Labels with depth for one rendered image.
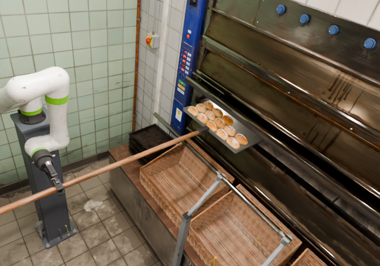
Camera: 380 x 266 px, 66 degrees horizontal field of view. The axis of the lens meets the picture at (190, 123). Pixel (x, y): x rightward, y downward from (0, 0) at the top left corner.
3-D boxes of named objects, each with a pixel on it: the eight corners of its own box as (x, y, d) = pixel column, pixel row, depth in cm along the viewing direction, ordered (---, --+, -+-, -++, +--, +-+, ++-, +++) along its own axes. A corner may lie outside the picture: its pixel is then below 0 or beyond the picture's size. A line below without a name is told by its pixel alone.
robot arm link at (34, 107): (11, 110, 176) (3, 82, 165) (35, 102, 186) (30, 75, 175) (22, 120, 170) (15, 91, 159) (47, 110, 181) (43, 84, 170)
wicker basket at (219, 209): (231, 206, 228) (240, 181, 212) (289, 265, 195) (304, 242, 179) (181, 236, 201) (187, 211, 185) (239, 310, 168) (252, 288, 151)
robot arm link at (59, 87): (34, 65, 137) (50, 78, 133) (59, 59, 146) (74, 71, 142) (38, 96, 149) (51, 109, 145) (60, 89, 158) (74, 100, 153)
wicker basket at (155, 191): (184, 159, 263) (188, 136, 247) (228, 202, 230) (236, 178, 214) (137, 181, 235) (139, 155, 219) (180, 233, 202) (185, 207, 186)
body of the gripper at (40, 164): (50, 154, 155) (57, 164, 149) (52, 165, 160) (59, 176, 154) (35, 158, 150) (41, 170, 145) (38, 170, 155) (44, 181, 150)
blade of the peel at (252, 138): (235, 153, 187) (236, 150, 185) (182, 110, 218) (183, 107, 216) (269, 136, 207) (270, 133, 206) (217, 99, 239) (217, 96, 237)
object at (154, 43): (152, 43, 255) (153, 31, 250) (159, 47, 250) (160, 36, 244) (145, 44, 251) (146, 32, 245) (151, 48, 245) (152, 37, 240)
